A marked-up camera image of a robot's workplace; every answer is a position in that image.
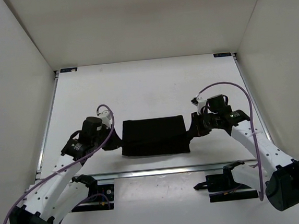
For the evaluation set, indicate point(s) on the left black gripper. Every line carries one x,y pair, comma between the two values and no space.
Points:
116,141

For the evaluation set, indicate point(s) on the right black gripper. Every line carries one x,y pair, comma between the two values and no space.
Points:
197,129

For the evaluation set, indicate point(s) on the black skirt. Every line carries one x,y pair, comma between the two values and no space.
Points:
152,137

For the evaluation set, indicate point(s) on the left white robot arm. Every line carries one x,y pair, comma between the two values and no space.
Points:
50,200

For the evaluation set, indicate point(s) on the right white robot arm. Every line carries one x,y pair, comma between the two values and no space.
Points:
276,174

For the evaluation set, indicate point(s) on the right blue label sticker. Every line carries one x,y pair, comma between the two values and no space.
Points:
218,55

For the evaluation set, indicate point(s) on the blue label sticker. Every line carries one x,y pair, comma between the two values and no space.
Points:
68,70
218,55

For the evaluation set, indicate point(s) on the left blue label sticker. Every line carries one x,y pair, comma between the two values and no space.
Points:
68,70

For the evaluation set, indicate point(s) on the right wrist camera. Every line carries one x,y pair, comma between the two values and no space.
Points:
200,103

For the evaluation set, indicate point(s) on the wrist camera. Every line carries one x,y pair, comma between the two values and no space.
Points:
200,103
106,118

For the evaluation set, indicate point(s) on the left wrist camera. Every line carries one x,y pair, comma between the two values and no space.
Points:
106,118

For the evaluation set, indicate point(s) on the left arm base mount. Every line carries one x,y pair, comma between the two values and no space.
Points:
100,198

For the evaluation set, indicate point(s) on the aluminium rail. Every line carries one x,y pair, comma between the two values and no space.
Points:
160,171

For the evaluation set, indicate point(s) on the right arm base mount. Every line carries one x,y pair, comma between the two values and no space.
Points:
222,188

